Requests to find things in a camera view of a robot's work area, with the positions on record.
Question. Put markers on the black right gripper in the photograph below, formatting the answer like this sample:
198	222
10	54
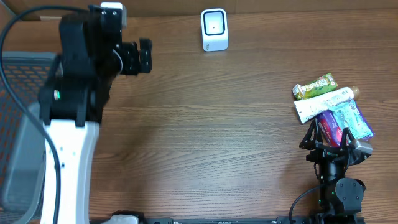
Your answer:
328	149

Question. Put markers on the brown cardboard backdrop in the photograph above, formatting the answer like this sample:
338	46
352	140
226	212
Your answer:
147	8

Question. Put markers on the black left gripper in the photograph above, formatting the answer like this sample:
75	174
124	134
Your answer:
134	58

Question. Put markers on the white barcode scanner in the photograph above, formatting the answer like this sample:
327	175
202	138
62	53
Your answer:
214	30

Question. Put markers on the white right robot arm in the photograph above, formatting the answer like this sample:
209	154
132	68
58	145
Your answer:
340	196

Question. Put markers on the green wet wipes pack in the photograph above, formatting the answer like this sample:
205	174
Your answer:
349	115

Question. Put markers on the grey plastic basket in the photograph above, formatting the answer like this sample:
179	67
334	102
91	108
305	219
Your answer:
22	146

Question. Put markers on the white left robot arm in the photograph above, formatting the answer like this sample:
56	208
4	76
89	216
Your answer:
72	101

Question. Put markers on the red floral pantyliner pack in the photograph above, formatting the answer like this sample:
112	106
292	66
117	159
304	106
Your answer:
330	128

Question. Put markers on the white tube gold cap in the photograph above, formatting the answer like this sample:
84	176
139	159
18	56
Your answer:
310	108

